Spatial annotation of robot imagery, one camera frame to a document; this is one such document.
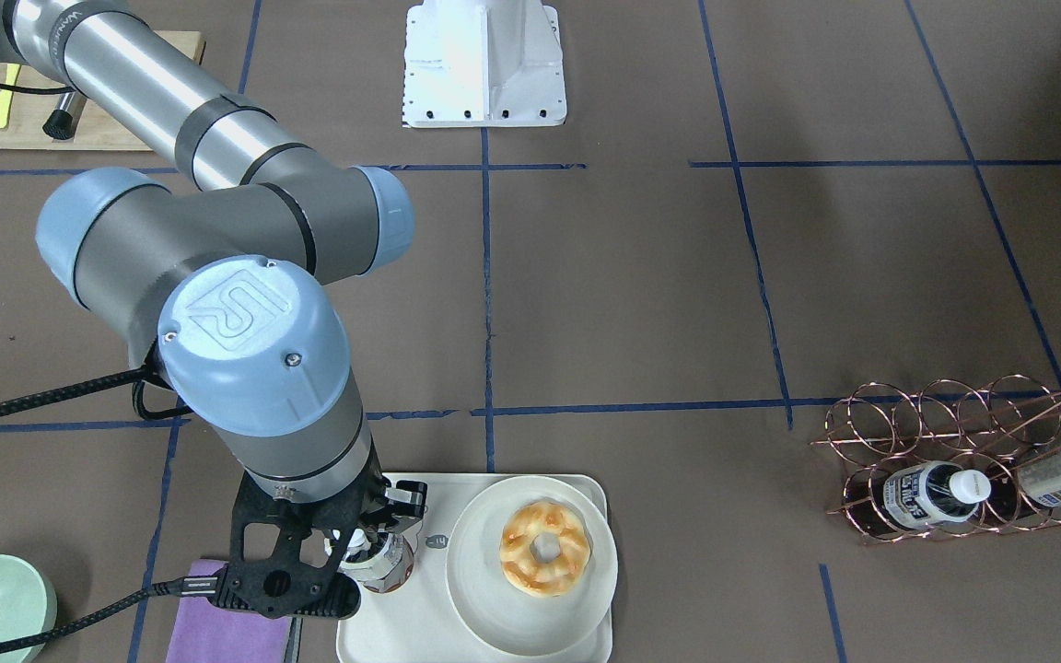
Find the tea bottle white cap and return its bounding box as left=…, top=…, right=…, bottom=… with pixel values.
left=338, top=529, right=415, bottom=593

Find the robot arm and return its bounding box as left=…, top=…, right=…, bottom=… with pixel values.
left=0, top=1, right=415, bottom=504

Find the cream serving tray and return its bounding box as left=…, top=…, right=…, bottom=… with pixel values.
left=335, top=471, right=619, bottom=662

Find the glazed donut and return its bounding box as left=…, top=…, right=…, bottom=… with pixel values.
left=498, top=501, right=592, bottom=599

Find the cream round plate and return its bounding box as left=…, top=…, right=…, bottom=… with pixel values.
left=446, top=475, right=619, bottom=662

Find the purple folded cloth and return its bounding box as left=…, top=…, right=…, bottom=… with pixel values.
left=166, top=599, right=299, bottom=662

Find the yellow plastic knife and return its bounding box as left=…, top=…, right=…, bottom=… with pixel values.
left=0, top=64, right=21, bottom=130

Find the wooden cutting board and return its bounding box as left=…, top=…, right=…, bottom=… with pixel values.
left=0, top=13, right=205, bottom=152

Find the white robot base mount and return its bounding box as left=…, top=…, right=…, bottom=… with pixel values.
left=402, top=1, right=568, bottom=129

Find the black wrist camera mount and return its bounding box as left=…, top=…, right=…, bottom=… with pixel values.
left=214, top=471, right=428, bottom=620

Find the copper wire bottle carrier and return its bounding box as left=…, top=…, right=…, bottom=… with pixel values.
left=812, top=374, right=1061, bottom=545

